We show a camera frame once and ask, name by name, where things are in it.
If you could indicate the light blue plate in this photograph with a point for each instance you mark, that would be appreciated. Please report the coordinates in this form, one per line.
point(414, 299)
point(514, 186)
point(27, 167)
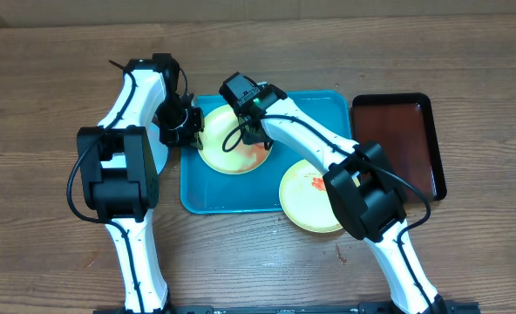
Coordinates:
point(159, 150)

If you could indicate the teal plastic tray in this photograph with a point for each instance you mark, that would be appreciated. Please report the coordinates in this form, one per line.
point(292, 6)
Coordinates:
point(205, 191)

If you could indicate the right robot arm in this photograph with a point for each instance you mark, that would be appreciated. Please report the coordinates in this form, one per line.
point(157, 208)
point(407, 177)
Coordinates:
point(365, 195)

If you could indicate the yellow-green plate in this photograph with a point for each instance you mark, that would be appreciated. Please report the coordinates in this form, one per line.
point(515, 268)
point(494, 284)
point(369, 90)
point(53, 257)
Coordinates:
point(305, 201)
point(242, 159)

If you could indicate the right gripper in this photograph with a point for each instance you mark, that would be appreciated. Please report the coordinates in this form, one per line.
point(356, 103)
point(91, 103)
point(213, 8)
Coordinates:
point(254, 136)

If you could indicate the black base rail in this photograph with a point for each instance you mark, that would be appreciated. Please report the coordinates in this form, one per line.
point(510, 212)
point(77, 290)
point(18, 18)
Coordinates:
point(362, 308)

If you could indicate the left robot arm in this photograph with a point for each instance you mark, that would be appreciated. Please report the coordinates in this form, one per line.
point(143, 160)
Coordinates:
point(119, 163)

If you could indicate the black tray with red water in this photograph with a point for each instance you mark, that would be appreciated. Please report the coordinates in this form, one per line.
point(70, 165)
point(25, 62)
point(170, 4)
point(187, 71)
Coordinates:
point(403, 125)

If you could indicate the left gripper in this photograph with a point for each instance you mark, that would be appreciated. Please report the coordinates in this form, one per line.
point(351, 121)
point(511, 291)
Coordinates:
point(187, 138)

